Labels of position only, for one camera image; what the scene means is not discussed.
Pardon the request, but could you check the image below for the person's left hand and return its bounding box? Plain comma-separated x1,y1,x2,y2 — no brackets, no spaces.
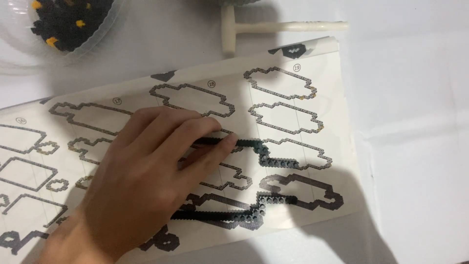
75,107,239,259

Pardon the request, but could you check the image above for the black brick strip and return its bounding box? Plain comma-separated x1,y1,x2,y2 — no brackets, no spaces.
170,194,298,223
191,137,300,169

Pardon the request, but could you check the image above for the printed building instruction sheet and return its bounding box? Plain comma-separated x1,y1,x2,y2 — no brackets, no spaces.
0,36,359,264

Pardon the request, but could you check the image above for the pile of black and yellow bricks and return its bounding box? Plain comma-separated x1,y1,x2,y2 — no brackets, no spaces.
30,0,115,53

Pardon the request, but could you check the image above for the clear plastic bowl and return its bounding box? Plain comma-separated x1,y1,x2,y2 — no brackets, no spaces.
0,0,126,76

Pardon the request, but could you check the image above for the white plastic hammer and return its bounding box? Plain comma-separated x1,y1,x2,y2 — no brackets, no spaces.
221,5,349,56

